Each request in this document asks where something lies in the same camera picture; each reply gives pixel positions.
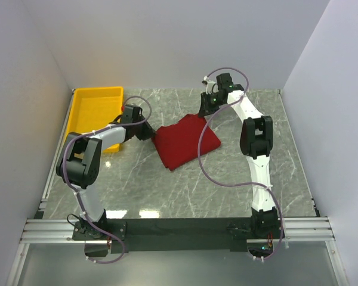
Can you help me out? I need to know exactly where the red t shirt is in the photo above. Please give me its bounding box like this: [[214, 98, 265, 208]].
[[152, 114, 206, 171]]

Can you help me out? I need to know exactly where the yellow plastic tray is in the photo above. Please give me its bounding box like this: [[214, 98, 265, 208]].
[[66, 86, 125, 154]]

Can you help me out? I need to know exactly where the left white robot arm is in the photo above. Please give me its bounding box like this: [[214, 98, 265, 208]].
[[55, 104, 156, 240]]

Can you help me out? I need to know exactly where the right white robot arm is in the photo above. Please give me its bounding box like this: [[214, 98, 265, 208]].
[[197, 73, 284, 238]]

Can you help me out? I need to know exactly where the black base beam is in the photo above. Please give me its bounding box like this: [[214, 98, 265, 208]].
[[71, 217, 287, 257]]

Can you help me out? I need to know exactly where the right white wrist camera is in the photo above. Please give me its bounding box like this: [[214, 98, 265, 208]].
[[202, 76, 217, 94]]

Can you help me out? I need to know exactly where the aluminium frame rail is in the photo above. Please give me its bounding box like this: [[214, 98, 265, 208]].
[[21, 84, 334, 257]]

